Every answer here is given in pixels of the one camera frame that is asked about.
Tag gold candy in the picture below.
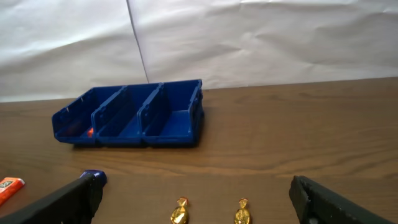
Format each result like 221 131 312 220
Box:
233 197 251 224
170 196 190 224

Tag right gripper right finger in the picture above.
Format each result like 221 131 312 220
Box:
289 175 398 224

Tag blue tray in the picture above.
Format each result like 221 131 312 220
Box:
51 78 205 147

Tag blue candy pack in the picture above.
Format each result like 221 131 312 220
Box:
80 169 108 187

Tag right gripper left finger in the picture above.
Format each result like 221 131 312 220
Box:
0 173 104 224

